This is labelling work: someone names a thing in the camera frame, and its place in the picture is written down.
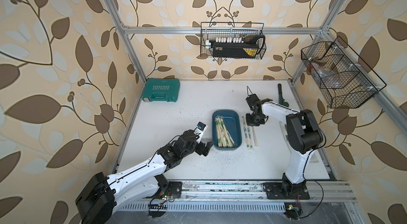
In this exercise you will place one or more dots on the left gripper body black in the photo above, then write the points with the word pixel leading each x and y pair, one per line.
pixel 194 146

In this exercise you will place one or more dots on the teal plastic storage box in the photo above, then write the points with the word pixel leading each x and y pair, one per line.
pixel 232 122

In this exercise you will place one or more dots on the black power supply box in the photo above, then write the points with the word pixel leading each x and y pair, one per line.
pixel 235 50

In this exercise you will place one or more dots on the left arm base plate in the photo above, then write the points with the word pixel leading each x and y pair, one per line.
pixel 172 190

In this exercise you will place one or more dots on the black wire basket back wall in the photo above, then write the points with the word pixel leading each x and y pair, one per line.
pixel 231 32

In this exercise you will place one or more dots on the chopsticks pair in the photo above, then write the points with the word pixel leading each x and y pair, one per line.
pixel 254 137
pixel 247 134

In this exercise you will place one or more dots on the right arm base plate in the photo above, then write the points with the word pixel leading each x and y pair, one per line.
pixel 286 190

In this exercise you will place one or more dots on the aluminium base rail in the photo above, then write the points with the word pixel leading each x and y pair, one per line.
pixel 240 196

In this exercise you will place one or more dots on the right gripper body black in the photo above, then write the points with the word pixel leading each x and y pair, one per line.
pixel 252 120

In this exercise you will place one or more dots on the green plastic tool case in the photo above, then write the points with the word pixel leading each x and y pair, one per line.
pixel 161 90

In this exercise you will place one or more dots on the plastic bag in basket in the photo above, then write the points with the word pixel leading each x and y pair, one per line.
pixel 325 74

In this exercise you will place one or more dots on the green black hand tool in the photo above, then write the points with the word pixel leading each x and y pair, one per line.
pixel 281 100

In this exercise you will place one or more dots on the black wire basket wall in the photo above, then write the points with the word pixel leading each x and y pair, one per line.
pixel 231 32
pixel 357 81

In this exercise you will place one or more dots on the wrapped chopsticks in box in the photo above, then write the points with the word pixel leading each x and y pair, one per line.
pixel 224 138

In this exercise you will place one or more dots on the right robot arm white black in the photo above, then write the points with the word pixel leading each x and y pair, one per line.
pixel 303 133

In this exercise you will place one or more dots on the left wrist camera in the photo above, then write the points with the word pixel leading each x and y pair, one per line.
pixel 200 131

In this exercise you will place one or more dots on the black wire basket right wall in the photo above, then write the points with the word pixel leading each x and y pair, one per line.
pixel 357 81

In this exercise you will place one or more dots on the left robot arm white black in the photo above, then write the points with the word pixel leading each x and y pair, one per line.
pixel 103 195

